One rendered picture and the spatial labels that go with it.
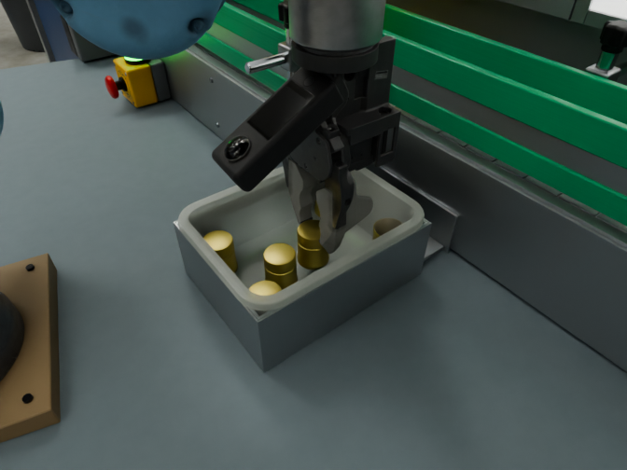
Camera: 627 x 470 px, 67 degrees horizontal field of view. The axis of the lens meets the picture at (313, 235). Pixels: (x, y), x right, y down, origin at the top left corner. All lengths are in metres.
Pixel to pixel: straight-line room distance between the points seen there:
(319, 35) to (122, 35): 0.18
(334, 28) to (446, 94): 0.22
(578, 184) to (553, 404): 0.20
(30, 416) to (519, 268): 0.49
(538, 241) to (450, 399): 0.18
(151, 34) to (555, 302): 0.46
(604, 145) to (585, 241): 0.09
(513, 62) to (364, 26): 0.25
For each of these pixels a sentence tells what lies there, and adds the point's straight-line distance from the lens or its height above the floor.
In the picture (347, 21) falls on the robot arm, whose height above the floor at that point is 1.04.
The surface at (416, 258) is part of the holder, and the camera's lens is 0.54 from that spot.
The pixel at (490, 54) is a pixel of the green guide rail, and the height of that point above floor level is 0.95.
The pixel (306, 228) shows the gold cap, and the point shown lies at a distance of 0.50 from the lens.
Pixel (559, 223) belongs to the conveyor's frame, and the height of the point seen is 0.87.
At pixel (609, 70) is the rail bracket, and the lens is 0.57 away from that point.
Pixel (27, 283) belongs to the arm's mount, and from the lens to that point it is 0.60.
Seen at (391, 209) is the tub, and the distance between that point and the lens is 0.54.
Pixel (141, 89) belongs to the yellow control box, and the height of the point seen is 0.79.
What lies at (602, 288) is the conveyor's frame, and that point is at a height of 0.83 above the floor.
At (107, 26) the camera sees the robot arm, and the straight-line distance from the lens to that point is 0.23.
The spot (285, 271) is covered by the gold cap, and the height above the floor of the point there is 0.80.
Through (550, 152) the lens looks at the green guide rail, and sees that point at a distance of 0.51.
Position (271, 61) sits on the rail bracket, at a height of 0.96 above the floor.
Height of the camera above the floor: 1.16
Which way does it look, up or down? 42 degrees down
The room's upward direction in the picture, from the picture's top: straight up
